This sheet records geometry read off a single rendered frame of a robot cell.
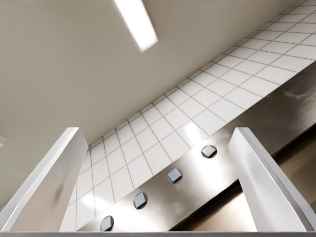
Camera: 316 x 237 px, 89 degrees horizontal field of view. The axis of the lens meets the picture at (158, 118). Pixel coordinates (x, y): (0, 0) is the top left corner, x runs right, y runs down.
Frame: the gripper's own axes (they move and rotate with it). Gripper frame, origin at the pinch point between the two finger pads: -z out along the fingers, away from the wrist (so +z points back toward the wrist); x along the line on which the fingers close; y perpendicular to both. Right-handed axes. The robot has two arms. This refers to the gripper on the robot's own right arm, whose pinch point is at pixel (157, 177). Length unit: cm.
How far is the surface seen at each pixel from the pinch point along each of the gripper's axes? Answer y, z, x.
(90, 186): 71, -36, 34
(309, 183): 35, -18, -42
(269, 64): 25, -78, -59
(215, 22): 11, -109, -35
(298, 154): 35, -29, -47
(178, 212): 52, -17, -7
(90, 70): 27, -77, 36
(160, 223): 56, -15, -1
